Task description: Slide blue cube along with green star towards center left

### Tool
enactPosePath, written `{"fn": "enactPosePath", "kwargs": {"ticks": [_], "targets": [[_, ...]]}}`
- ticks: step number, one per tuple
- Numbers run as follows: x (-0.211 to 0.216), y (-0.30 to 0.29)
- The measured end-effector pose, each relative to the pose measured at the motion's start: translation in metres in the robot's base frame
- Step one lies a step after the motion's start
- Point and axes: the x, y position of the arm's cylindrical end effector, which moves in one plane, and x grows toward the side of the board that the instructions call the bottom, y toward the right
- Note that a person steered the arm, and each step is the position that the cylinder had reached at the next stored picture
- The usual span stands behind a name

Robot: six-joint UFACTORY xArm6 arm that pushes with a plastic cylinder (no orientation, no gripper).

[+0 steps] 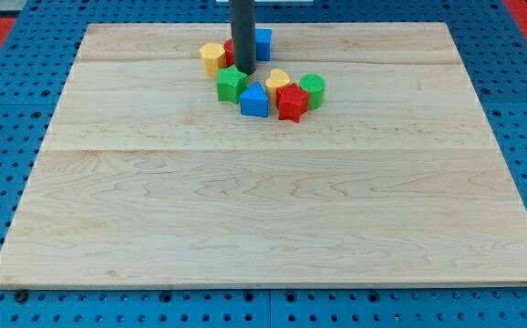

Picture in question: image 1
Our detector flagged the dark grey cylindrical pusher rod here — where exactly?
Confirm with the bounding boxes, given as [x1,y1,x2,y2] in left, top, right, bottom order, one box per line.
[229,0,256,75]

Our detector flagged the blue cube block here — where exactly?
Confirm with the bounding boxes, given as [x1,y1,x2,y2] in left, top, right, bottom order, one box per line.
[255,28,273,61]

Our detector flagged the green star block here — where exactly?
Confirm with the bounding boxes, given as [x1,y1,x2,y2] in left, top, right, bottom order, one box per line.
[216,65,248,104]

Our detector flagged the red star block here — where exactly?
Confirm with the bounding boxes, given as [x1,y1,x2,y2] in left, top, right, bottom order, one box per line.
[276,83,309,123]

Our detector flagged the red cylinder block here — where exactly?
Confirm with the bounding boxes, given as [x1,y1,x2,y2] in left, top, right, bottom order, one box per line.
[223,38,234,67]

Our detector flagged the yellow hexagon block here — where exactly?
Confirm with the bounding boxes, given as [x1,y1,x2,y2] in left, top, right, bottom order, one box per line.
[199,43,227,77]

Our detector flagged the yellow heart block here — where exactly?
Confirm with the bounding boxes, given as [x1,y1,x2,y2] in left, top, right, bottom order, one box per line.
[264,68,291,106]

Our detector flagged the blue triangle block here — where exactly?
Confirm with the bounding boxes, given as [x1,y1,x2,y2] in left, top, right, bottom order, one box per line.
[239,82,269,118]

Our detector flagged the green cylinder block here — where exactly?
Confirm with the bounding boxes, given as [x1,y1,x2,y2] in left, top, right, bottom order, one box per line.
[299,74,326,110]

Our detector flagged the light wooden board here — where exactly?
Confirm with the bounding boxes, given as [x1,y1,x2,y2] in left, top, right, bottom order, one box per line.
[0,22,527,290]

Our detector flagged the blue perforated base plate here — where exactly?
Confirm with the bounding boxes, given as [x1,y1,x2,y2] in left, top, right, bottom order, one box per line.
[0,1,527,327]

